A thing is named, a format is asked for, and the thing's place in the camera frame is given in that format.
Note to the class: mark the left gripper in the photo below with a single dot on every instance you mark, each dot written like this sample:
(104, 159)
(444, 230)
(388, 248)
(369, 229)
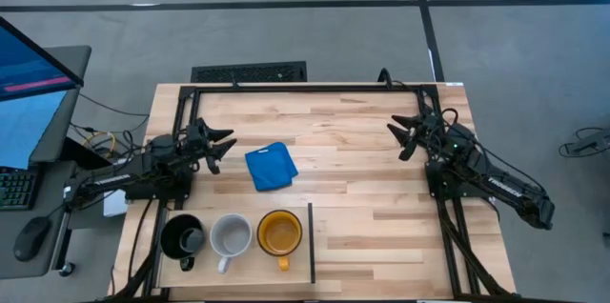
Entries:
(195, 143)

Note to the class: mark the black keyboard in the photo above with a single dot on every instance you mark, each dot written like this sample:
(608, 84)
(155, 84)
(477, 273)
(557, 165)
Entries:
(16, 188)

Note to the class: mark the black floor grille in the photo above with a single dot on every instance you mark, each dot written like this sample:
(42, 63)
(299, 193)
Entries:
(248, 72)

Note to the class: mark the black table frame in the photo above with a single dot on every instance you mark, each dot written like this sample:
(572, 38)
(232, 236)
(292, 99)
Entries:
(310, 88)

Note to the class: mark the blue cloth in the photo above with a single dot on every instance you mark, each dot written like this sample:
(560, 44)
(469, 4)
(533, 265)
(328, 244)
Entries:
(271, 167)

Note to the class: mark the computer monitor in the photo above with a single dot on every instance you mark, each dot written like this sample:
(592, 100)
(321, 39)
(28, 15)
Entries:
(28, 65)

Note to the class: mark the wooden shelf with black frame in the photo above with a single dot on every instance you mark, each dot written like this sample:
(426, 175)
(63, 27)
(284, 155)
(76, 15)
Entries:
(267, 274)

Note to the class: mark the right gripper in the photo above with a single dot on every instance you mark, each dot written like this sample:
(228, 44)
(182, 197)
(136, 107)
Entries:
(429, 131)

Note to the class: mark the desk caster wheel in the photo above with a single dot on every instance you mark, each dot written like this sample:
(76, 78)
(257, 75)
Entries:
(67, 269)

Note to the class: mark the yellow mug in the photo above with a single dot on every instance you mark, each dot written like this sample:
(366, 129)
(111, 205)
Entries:
(279, 236)

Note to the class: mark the white box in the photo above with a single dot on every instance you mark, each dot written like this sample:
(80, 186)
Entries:
(114, 205)

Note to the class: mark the black mug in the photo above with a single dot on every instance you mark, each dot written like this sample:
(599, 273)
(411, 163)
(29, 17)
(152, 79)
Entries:
(176, 238)

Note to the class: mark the grey side desk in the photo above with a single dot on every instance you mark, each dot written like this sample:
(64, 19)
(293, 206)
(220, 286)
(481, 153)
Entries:
(71, 69)

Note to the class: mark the grey patterned mug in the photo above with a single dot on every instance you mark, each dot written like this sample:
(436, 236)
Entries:
(231, 237)

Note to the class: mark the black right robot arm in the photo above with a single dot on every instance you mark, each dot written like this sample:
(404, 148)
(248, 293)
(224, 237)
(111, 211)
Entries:
(500, 184)

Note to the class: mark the black computer mouse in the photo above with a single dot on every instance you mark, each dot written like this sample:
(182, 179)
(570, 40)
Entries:
(31, 238)

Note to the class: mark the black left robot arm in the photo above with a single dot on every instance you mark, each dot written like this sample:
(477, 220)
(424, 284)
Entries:
(124, 176)

